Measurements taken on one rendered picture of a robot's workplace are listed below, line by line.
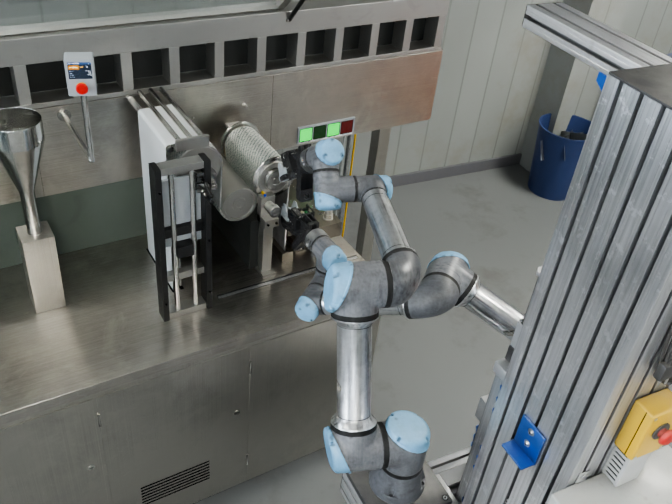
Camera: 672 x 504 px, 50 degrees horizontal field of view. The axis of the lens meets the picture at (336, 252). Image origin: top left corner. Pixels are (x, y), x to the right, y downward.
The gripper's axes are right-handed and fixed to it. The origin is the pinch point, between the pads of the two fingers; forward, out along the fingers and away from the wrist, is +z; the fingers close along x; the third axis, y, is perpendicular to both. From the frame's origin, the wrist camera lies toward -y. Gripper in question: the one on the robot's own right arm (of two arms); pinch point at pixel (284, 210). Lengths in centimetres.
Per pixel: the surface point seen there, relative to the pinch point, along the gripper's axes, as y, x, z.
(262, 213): 5.6, 11.5, -6.1
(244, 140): 21.6, 9.0, 13.5
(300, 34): 48, -19, 31
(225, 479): -92, 34, -29
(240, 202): 9.2, 17.6, -2.5
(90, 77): 57, 60, -2
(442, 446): -109, -59, -45
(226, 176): 14.5, 18.8, 5.8
